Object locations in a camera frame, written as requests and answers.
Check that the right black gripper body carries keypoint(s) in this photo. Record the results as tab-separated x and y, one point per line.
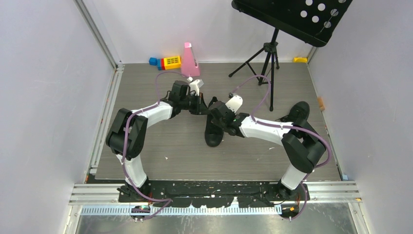
217	122

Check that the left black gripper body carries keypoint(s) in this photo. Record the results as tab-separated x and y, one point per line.
192	103

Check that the black canvas shoe with laces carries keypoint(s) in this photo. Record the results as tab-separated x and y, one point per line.
213	134

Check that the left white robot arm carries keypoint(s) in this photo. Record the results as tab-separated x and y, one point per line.
127	133

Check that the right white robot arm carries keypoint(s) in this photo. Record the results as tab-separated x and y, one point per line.
301	143

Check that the pink metronome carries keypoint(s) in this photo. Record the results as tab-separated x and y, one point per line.
189	66

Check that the yellow toy block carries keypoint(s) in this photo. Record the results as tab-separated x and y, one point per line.
169	63

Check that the blue toy block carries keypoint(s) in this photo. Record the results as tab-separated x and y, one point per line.
153	61

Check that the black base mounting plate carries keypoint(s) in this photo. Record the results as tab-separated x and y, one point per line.
212	194

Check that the yellow corner piece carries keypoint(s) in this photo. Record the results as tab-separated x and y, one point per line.
300	60

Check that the small orange block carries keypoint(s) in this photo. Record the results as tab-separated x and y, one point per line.
321	104

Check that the black music stand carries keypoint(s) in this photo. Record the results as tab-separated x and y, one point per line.
311	21

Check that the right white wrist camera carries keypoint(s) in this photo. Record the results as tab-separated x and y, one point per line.
234	103

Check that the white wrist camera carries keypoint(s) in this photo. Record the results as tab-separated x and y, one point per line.
195	85
234	103

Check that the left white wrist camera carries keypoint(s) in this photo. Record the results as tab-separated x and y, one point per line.
195	85

